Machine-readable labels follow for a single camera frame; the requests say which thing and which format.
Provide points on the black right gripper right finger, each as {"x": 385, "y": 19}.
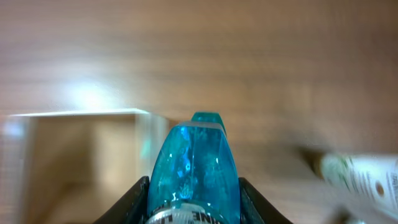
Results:
{"x": 255, "y": 208}

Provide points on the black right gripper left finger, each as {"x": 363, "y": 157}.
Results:
{"x": 131, "y": 208}

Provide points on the blue mouthwash bottle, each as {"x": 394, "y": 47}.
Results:
{"x": 195, "y": 178}

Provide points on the white lotion tube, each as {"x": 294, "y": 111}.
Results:
{"x": 373, "y": 177}

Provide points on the white cardboard box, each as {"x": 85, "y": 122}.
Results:
{"x": 73, "y": 166}

